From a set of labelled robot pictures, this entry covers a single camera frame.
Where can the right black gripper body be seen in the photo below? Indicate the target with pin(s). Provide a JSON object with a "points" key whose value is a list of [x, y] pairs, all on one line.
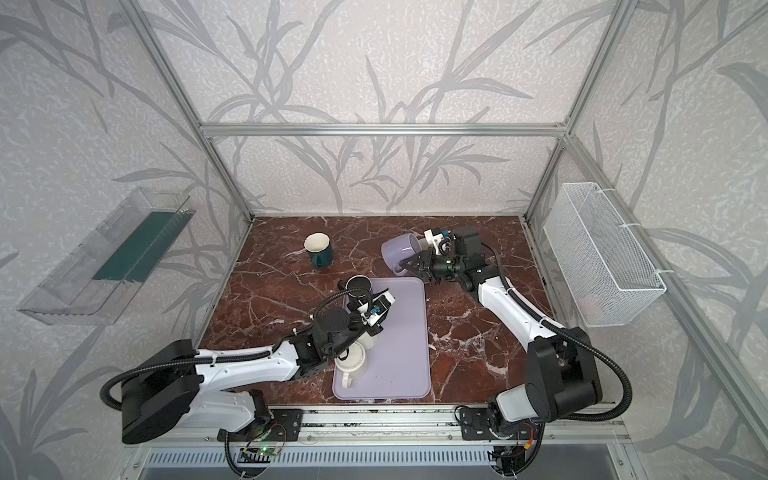
{"points": [[447, 267]]}

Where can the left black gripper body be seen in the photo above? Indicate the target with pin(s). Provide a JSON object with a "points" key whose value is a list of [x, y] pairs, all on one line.
{"points": [[353, 327]]}

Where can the lavender mug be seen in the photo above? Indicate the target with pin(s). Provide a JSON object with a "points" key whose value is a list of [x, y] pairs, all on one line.
{"points": [[398, 249]]}

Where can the dark green mug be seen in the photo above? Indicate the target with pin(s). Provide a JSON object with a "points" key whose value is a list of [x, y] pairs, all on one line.
{"points": [[320, 250]]}

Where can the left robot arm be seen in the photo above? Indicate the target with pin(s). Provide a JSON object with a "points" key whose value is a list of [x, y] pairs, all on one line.
{"points": [[185, 387]]}

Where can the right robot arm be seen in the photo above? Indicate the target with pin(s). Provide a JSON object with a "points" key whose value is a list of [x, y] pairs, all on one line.
{"points": [[566, 376]]}

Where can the cream round mug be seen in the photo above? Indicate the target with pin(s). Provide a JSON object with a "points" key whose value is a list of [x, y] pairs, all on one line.
{"points": [[352, 365]]}

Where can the white faceted mug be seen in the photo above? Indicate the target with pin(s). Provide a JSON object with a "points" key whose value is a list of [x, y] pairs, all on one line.
{"points": [[366, 340]]}

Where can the black enamel mug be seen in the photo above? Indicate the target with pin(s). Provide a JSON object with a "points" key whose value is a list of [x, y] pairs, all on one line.
{"points": [[358, 287]]}

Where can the lavender plastic tray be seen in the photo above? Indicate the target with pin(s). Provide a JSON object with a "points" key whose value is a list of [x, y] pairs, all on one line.
{"points": [[398, 364]]}

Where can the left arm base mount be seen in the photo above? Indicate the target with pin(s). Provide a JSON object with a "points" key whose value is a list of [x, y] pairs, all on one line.
{"points": [[283, 426]]}

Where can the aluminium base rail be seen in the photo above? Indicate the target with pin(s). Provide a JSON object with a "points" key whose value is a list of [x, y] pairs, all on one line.
{"points": [[337, 425]]}

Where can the white wire mesh basket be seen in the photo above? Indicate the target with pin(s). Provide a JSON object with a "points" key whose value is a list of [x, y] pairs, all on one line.
{"points": [[609, 275]]}

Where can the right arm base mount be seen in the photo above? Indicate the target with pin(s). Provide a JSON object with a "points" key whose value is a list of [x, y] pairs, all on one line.
{"points": [[487, 424]]}

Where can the aluminium cage frame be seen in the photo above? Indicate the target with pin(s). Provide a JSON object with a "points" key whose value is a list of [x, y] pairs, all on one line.
{"points": [[747, 400]]}

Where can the clear acrylic wall shelf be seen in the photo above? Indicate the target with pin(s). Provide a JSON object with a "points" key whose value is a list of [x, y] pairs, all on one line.
{"points": [[96, 282]]}

